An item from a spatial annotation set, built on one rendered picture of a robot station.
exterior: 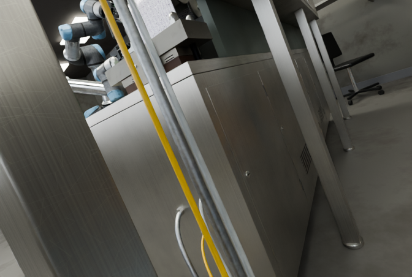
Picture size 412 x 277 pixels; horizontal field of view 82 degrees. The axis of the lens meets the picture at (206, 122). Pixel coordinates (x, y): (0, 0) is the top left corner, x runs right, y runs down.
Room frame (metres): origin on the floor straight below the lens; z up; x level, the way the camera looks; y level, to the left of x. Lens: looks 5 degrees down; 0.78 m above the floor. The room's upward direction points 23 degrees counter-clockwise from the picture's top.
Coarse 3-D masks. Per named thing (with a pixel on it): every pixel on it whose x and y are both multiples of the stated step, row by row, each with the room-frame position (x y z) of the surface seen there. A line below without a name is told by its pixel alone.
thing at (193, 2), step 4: (192, 0) 1.06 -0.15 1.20; (188, 4) 1.04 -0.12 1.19; (192, 4) 1.05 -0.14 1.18; (196, 4) 1.08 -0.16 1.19; (192, 8) 1.04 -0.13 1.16; (196, 8) 1.07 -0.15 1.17; (192, 12) 1.05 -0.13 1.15; (196, 12) 1.06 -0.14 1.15; (200, 12) 1.09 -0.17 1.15; (196, 16) 1.05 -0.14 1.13
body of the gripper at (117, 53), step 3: (117, 45) 1.09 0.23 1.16; (126, 45) 1.11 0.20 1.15; (129, 45) 1.12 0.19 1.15; (114, 48) 1.11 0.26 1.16; (117, 48) 1.12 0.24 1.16; (114, 51) 1.14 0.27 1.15; (117, 51) 1.10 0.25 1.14; (120, 51) 1.11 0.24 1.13; (111, 54) 1.15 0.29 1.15; (114, 54) 1.14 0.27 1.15; (117, 54) 1.11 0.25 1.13; (120, 54) 1.11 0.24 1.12; (111, 57) 1.16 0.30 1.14; (117, 57) 1.14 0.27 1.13; (120, 57) 1.10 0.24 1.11; (123, 57) 1.09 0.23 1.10; (120, 60) 1.12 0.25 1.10; (111, 63) 1.14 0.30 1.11
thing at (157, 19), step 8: (168, 0) 0.95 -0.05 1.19; (160, 8) 0.97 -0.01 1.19; (168, 8) 0.95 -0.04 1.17; (144, 16) 1.02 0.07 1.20; (152, 16) 1.00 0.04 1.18; (160, 16) 0.98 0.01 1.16; (168, 16) 0.96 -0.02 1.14; (136, 24) 1.05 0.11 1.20; (152, 24) 1.01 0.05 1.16; (160, 24) 0.99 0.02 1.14; (168, 24) 0.97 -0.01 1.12; (152, 32) 1.02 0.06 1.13; (144, 40) 1.05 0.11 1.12
